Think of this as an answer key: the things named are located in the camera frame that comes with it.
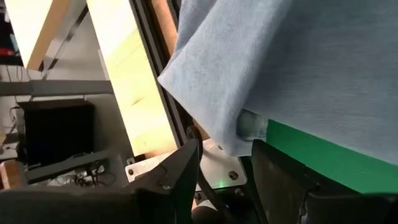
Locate silver mounting plate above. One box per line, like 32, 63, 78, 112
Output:
124, 138, 248, 189

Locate tangled black cables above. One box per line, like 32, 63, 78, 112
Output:
60, 166, 116, 188

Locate green table mat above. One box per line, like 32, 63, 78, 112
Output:
266, 119, 398, 195

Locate light wooden desk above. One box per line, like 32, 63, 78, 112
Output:
4, 0, 88, 71

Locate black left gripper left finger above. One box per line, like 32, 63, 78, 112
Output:
124, 138, 200, 224

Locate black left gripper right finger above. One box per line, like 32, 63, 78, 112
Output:
251, 139, 358, 224

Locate light blue garment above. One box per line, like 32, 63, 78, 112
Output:
157, 0, 398, 166

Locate grey desk leg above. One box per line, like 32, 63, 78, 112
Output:
0, 80, 114, 96

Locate black computer monitor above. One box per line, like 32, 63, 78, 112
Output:
17, 98, 96, 167

